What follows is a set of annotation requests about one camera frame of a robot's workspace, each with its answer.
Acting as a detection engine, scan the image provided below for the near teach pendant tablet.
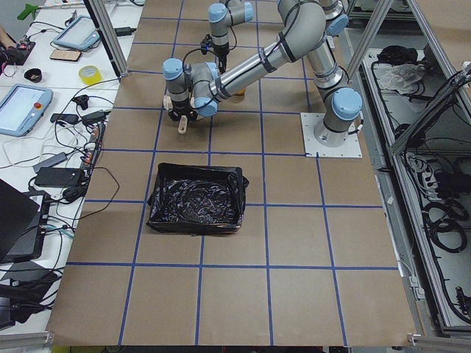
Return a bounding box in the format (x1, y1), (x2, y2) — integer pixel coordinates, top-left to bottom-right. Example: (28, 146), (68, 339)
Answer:
(1, 84), (53, 137)

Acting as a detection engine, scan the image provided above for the aluminium frame post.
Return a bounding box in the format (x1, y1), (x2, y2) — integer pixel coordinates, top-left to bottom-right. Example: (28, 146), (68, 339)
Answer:
(84, 0), (128, 79)

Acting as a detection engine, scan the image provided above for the far teach pendant tablet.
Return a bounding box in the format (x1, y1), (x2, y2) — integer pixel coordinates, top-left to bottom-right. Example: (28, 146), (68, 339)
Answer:
(52, 15), (100, 51)

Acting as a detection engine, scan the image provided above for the yellow tape roll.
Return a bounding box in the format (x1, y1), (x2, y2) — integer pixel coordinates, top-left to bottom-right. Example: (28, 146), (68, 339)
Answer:
(78, 65), (102, 85)

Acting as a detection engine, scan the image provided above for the power strip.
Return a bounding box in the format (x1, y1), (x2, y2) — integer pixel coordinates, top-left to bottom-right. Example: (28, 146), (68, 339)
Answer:
(80, 122), (106, 170)

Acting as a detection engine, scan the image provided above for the white crumpled cloth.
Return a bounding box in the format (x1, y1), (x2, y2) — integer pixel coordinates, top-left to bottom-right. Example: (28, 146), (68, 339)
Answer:
(378, 63), (425, 95)

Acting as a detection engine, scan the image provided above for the wooden phone stand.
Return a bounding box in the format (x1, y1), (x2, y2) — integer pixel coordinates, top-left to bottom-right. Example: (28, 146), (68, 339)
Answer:
(49, 49), (82, 62)

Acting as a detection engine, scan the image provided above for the beige plastic dustpan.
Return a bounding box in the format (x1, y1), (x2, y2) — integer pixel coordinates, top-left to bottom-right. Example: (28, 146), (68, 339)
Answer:
(163, 95), (200, 135)

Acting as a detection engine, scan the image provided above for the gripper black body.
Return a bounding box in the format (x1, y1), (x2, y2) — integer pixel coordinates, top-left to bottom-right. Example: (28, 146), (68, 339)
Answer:
(168, 104), (198, 121)
(213, 43), (229, 59)

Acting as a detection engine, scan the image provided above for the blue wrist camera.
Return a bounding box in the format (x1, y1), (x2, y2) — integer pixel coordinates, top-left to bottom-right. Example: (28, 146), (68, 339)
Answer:
(200, 34), (213, 55)

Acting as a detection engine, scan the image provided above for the teach pendant tablet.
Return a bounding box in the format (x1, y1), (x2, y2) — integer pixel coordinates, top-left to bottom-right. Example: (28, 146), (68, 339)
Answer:
(1, 84), (53, 137)
(52, 15), (100, 51)

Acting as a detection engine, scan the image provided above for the person hand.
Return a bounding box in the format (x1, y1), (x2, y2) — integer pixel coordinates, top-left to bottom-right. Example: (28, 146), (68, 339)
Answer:
(0, 25), (17, 49)

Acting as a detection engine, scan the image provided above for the small black bowl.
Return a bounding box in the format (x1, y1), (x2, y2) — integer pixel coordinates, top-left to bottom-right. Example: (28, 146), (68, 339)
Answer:
(24, 68), (43, 83)

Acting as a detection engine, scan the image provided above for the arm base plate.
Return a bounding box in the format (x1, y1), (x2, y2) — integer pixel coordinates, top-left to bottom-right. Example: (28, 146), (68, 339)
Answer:
(300, 113), (362, 159)

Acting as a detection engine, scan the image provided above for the black power adapter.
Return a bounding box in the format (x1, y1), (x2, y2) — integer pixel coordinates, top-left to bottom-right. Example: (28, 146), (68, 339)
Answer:
(35, 167), (85, 188)

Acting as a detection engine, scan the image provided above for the bin with black bag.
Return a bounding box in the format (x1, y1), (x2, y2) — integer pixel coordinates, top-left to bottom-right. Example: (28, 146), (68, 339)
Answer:
(147, 163), (249, 235)

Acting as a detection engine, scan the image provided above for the green clamp tool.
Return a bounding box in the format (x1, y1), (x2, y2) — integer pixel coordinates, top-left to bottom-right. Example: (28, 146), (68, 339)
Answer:
(17, 3), (39, 21)

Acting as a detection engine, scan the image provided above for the black laptop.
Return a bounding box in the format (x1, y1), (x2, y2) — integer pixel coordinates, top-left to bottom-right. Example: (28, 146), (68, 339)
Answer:
(1, 181), (50, 263)

